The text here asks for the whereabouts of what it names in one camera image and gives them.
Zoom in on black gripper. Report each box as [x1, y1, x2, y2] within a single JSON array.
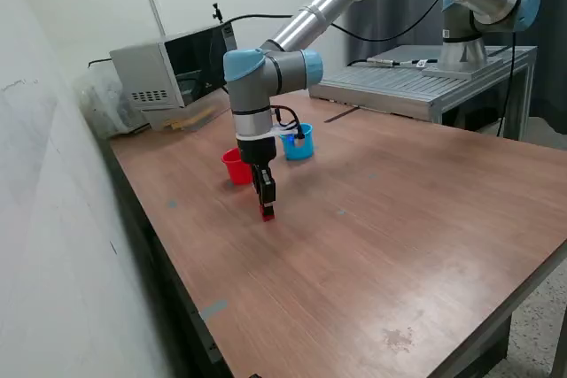
[[237, 135, 277, 218]]

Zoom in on red plastic cup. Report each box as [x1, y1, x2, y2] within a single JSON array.
[[221, 147, 254, 187]]

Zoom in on blue plastic cup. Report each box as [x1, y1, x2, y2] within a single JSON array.
[[278, 122, 315, 161]]

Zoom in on brown tape strip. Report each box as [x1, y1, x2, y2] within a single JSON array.
[[324, 105, 360, 124]]

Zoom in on grey tape strip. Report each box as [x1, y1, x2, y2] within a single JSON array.
[[198, 298, 229, 321]]

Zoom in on silver microwave oven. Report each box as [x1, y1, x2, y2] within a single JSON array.
[[109, 22, 245, 112]]

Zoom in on aluminium profile robot stand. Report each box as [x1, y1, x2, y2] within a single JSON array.
[[307, 44, 540, 143]]

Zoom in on clear plastic bag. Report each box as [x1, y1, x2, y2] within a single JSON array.
[[73, 61, 150, 140]]

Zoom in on thin white rod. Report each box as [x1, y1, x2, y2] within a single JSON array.
[[148, 0, 167, 38]]

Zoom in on aluminium robot mounting plate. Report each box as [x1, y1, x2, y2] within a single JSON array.
[[422, 55, 505, 81]]

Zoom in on dark grey curtain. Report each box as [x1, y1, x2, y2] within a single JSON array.
[[343, 0, 567, 135]]

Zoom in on white camera bracket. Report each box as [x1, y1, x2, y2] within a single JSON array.
[[236, 124, 296, 140]]

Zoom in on small grey wrist camera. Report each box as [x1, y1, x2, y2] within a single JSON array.
[[283, 127, 307, 149]]

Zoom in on cable with silver plug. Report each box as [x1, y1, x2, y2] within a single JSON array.
[[347, 57, 439, 69]]

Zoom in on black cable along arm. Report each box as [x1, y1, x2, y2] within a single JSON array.
[[207, 0, 447, 132]]

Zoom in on black cable beside stand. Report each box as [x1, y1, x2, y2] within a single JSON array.
[[494, 30, 515, 138]]

